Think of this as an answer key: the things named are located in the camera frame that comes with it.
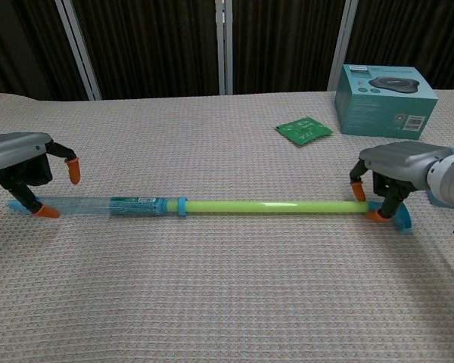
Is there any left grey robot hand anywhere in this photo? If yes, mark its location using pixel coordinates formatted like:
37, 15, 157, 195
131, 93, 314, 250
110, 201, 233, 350
0, 132, 82, 220

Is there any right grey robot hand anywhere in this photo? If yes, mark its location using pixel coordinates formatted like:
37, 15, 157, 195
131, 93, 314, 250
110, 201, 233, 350
348, 141, 454, 222

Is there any green and blue foam water blaster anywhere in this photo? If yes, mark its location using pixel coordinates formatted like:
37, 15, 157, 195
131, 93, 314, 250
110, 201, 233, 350
5, 194, 412, 236

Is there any beige waffle-weave tablecloth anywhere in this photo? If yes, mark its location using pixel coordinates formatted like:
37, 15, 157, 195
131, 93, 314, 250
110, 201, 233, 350
0, 88, 454, 363

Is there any teal product carton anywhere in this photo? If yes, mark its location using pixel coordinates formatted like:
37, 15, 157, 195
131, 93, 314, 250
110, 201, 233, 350
333, 64, 439, 141

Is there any small blue cardboard box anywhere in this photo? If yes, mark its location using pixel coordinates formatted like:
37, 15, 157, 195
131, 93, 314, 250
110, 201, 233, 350
425, 146, 454, 209

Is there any green foil sachet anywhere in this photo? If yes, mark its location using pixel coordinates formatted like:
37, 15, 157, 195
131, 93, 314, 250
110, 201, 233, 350
275, 117, 334, 147

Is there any dark pleated screen panel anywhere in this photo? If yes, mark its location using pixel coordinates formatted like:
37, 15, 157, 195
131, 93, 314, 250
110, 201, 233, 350
231, 0, 344, 95
71, 0, 221, 101
0, 0, 90, 102
344, 0, 454, 92

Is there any white screen frame post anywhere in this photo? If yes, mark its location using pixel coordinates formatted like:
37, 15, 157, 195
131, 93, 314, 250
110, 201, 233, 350
326, 0, 360, 92
54, 0, 103, 101
214, 0, 235, 96

